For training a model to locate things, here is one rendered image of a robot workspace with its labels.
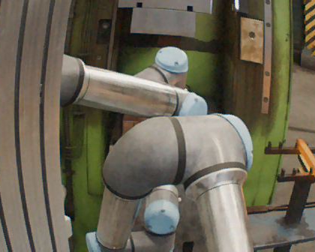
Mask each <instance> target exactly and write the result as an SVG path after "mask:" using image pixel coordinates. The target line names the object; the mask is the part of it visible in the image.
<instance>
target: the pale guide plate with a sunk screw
mask: <svg viewBox="0 0 315 252"><path fill-rule="evenodd" d="M239 46H240V50H239V52H240V55H239V58H240V60H243V61H248V62H256V63H260V64H262V63H263V22H262V21H260V20H255V19H249V18H246V17H241V16H240V45H239Z"/></svg>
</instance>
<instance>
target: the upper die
mask: <svg viewBox="0 0 315 252"><path fill-rule="evenodd" d="M142 4H143V3H142V2H139V3H138V5H137V6H136V8H134V7H133V13H132V20H131V24H130V33H131V34H132V33H140V34H159V35H178V36H185V37H189V38H195V28H196V24H195V22H196V12H193V11H192V9H191V6H187V10H170V9H160V8H142Z"/></svg>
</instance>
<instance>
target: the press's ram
mask: <svg viewBox="0 0 315 252"><path fill-rule="evenodd" d="M139 2H142V8H160V9H170V10H178V11H186V10H187V9H188V6H191V9H192V11H193V12H196V13H204V14H211V13H212V11H211V9H212V0H118V8H136V7H137V5H138V3H139Z"/></svg>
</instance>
